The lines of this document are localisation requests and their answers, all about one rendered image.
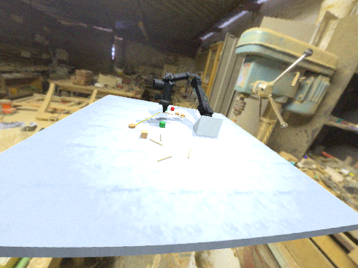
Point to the light wooden block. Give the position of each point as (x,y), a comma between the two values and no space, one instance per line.
(144,134)

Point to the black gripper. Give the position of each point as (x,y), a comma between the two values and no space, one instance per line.
(165,101)

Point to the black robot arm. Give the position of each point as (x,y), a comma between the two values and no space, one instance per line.
(168,82)

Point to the green wooden block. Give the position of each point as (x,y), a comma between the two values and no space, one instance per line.
(162,124)

